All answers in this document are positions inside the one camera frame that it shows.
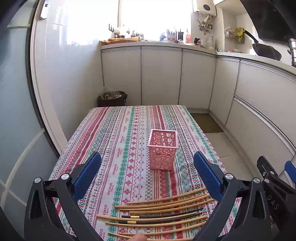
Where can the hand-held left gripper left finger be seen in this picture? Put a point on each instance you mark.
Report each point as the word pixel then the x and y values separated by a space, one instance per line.
pixel 87 171

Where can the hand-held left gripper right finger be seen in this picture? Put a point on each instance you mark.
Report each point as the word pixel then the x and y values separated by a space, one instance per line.
pixel 205 171

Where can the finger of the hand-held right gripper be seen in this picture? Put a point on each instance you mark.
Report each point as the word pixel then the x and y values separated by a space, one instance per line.
pixel 291 172
pixel 267 166

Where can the pink perforated plastic holder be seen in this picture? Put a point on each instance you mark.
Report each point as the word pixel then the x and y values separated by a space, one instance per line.
pixel 161 160

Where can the bunch of bamboo chopsticks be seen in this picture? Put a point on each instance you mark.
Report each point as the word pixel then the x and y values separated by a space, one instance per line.
pixel 101 216

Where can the black chopstick with gold band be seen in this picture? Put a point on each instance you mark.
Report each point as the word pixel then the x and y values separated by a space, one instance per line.
pixel 126 217
pixel 133 222

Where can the person's left hand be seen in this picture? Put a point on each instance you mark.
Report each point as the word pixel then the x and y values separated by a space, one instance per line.
pixel 139 238

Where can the brown floor mat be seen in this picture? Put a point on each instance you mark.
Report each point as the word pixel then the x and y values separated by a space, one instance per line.
pixel 205 122

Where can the striped patterned tablecloth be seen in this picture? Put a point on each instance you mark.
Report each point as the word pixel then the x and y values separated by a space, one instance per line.
pixel 129 143

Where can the white base cabinet with drawers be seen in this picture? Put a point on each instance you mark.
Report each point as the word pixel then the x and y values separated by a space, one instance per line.
pixel 261 92

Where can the dark brown trash bin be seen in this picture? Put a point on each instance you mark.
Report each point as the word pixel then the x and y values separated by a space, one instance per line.
pixel 115 102

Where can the white base cabinet with doors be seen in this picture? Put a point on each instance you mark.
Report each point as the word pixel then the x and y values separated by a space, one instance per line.
pixel 159 76

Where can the frosted glass door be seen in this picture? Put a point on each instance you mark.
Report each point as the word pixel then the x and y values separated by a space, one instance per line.
pixel 13 92

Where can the black wok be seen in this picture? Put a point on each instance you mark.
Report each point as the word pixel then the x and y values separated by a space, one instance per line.
pixel 266 51

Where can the steel pot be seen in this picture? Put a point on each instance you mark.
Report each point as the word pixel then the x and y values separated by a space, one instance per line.
pixel 292 48

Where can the black mug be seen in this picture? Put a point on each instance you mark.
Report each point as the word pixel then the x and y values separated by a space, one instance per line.
pixel 197 41

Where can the brown paper wrapping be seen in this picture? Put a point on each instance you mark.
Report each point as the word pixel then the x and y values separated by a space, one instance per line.
pixel 120 40

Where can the yellow hanging bag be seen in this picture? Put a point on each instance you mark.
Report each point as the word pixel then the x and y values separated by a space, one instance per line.
pixel 240 34

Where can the orange bottle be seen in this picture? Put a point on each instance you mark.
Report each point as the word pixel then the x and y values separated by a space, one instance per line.
pixel 188 36

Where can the black knife block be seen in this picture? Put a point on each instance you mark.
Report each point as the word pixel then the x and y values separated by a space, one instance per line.
pixel 180 35

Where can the pink utensil basket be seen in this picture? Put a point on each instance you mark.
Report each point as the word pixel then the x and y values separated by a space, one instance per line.
pixel 171 36

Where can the black range hood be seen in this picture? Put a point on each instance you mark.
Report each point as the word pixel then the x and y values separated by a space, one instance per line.
pixel 272 16

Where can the bright kitchen window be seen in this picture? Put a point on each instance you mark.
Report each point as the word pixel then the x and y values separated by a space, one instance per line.
pixel 150 18

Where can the white water heater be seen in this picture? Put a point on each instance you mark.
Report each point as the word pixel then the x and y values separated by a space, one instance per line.
pixel 205 8

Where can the white upper cabinet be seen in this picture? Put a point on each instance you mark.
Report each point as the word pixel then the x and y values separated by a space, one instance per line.
pixel 220 2

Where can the black wall hook rack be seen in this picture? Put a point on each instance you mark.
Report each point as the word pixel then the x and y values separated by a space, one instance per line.
pixel 111 29

